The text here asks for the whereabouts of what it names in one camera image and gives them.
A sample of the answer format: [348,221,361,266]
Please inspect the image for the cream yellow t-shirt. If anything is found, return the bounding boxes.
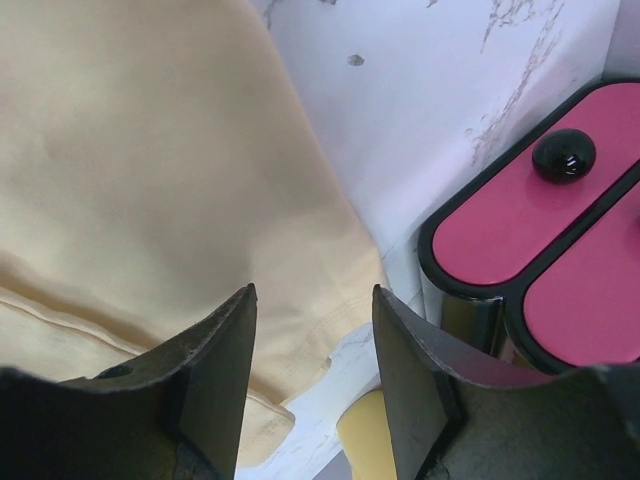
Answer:
[1,1,385,468]

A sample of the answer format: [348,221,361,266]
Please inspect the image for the black box with knobs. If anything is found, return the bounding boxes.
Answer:
[417,77,639,374]

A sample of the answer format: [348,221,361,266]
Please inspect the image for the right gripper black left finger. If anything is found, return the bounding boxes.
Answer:
[1,285,257,479]

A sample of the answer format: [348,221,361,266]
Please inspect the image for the yellow ceramic mug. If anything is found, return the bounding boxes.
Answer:
[336,390,397,480]

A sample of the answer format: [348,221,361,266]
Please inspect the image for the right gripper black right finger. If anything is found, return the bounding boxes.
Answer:
[372,286,639,479]

